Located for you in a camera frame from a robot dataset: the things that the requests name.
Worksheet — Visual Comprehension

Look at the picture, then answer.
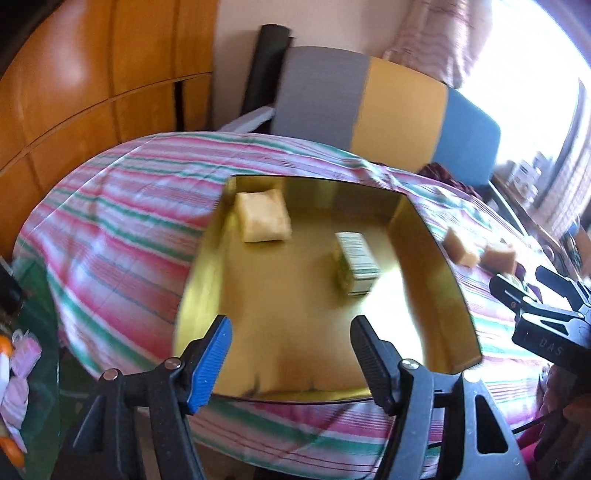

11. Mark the striped pink green tablecloth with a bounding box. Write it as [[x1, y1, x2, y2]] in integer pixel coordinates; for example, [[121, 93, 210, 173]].
[[13, 132, 547, 479]]

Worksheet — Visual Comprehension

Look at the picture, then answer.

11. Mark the yellow sponge chunk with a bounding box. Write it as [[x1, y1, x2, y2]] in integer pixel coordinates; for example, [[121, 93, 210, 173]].
[[479, 244, 517, 275]]

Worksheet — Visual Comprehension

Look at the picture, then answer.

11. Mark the gold metal tray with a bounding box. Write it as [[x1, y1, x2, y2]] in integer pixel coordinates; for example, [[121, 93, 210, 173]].
[[173, 176, 483, 403]]

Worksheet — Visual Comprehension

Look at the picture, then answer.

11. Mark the black rolled mat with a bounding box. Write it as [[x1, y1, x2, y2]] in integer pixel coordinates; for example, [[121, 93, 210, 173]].
[[240, 24, 293, 115]]

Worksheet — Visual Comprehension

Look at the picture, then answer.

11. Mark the orange fruit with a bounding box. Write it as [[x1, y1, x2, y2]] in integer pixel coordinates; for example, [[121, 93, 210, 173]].
[[0, 437, 25, 468], [0, 335, 14, 358]]

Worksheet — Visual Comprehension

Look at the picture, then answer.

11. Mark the grey yellow blue chair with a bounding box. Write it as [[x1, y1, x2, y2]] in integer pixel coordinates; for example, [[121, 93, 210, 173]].
[[218, 45, 502, 190]]

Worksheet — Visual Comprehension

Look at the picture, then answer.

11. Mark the pink white packet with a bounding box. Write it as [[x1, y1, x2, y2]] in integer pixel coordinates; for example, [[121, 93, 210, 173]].
[[10, 329, 42, 378]]

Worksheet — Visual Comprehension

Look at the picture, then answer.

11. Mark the yellow sponge block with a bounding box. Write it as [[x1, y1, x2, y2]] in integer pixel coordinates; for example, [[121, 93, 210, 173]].
[[235, 189, 291, 243]]

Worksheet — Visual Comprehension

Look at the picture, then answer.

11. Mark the pink patterned curtain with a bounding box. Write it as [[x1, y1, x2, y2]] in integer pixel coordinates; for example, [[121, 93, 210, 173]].
[[383, 0, 493, 89]]

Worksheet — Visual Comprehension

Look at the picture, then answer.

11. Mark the wooden wardrobe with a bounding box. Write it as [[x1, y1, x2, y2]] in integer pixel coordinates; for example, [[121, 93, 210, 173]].
[[1, 1, 218, 258]]

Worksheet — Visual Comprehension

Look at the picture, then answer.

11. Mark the yellow sponge piece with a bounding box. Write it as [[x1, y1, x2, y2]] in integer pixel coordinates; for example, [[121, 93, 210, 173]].
[[442, 227, 480, 268]]

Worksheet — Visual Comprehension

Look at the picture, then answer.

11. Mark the small green white box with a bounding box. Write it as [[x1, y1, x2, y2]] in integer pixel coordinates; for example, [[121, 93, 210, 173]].
[[335, 231, 382, 295]]

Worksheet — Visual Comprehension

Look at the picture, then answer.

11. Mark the dark red cloth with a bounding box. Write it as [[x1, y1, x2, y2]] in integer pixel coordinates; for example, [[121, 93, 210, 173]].
[[417, 162, 482, 199]]

